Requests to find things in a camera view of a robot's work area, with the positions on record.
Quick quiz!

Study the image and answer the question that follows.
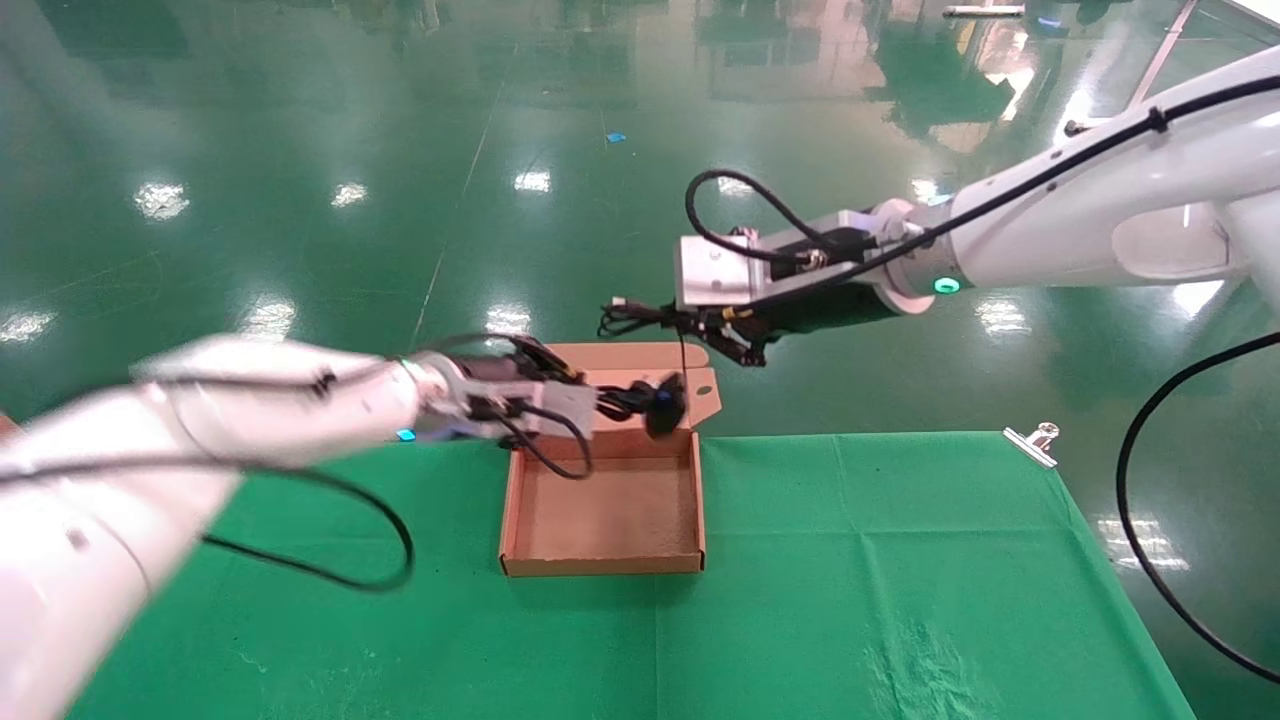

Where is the green table cloth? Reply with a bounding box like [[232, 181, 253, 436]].
[[65, 432, 1196, 720]]

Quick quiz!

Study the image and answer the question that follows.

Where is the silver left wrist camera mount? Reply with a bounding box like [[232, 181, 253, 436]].
[[470, 385, 599, 442]]

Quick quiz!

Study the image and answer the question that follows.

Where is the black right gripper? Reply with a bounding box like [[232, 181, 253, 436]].
[[690, 283, 906, 369]]

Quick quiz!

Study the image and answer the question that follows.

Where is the white table leg with foot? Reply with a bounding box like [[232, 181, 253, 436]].
[[1063, 0, 1198, 136]]

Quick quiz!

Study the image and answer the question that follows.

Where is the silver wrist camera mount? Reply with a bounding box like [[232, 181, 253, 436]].
[[470, 385, 599, 442], [676, 205, 906, 311]]

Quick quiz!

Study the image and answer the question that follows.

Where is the black wired computer mouse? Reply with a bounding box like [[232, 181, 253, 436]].
[[598, 295, 701, 438]]

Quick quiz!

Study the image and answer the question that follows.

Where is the metal spring clip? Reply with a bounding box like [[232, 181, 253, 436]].
[[1002, 422, 1059, 469]]

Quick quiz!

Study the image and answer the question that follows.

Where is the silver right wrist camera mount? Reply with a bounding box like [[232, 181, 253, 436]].
[[676, 205, 906, 311]]

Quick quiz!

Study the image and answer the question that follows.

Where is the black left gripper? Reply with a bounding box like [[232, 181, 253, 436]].
[[462, 352, 656, 423]]

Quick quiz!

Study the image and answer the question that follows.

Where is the open brown cardboard box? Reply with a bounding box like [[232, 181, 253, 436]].
[[490, 342, 721, 579]]

